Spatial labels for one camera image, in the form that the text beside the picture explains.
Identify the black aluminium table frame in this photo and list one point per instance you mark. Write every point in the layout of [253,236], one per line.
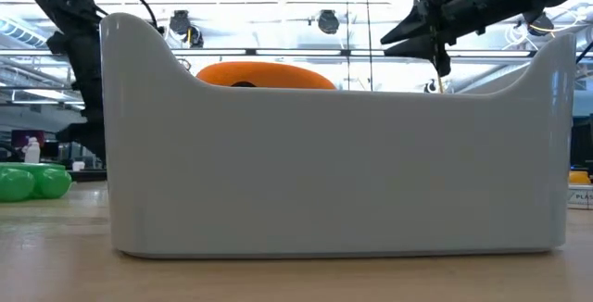
[88,176]

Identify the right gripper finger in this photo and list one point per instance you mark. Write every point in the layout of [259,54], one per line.
[426,49]
[414,24]

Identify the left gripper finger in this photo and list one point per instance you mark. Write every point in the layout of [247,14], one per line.
[94,144]
[71,144]

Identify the black ceiling spotlight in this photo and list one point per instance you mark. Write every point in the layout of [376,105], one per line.
[539,23]
[328,21]
[180,23]

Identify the small white cup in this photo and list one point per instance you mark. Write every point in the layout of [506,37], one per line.
[79,166]

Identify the grey plastic bin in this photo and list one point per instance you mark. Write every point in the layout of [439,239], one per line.
[324,172]

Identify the dark red monitor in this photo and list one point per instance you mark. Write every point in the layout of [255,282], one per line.
[21,137]

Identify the blue white card box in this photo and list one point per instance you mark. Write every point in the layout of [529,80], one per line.
[581,197]

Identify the white bottle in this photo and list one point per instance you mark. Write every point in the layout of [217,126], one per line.
[32,151]

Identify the orange foam die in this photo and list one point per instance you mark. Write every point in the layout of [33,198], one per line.
[278,74]

